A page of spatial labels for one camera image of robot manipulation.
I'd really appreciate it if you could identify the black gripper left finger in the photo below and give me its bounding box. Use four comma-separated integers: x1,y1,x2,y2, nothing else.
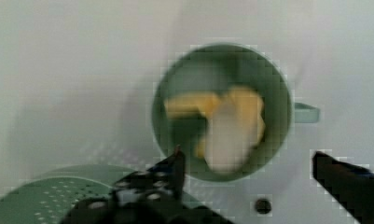
60,147,234,224

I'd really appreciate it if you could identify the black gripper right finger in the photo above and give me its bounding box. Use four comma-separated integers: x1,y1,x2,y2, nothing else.
312,151,374,224

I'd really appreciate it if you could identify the peeled yellow banana toy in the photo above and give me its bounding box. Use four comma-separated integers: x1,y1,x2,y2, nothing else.
164,86,266,175

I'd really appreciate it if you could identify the green mug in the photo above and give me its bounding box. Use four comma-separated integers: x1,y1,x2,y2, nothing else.
151,43,320,182

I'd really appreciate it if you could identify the table screw hole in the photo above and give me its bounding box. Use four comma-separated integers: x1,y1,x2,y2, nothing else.
255,198,272,215

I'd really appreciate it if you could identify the green colander bowl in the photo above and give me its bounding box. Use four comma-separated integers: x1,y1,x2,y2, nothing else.
0,165,197,224

